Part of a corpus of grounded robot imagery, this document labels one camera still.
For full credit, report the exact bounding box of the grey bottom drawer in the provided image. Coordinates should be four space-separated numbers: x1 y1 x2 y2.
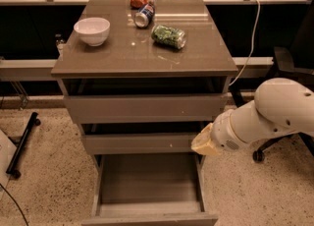
81 152 218 226

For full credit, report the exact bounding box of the grey drawer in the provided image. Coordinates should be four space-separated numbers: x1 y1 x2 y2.
81 121 209 155
64 93 227 124
81 152 218 226

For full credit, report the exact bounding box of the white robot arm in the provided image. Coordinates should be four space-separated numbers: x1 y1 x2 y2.
191 78 314 155

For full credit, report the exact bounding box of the grey middle drawer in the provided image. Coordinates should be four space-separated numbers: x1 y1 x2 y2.
81 121 209 155

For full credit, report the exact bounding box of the grey drawer cabinet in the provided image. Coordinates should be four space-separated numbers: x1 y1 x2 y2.
50 0 239 172

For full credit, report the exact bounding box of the grey top drawer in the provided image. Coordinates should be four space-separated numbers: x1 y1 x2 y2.
64 93 227 124

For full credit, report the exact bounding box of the green soda can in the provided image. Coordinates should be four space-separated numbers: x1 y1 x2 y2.
151 25 186 49

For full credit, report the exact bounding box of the black office chair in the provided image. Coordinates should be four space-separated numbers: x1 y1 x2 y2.
230 2 314 163

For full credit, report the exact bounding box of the blue pepsi can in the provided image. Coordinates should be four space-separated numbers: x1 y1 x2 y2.
134 3 155 28

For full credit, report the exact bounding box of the white ceramic bowl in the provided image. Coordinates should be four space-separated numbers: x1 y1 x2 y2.
74 17 111 46

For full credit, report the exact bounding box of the black wheeled stand base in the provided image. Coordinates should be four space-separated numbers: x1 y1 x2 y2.
6 112 41 179

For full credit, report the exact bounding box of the white cable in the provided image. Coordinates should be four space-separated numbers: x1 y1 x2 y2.
228 0 262 87

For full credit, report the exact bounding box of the black floor cable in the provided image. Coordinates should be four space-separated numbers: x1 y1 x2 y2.
0 184 29 226

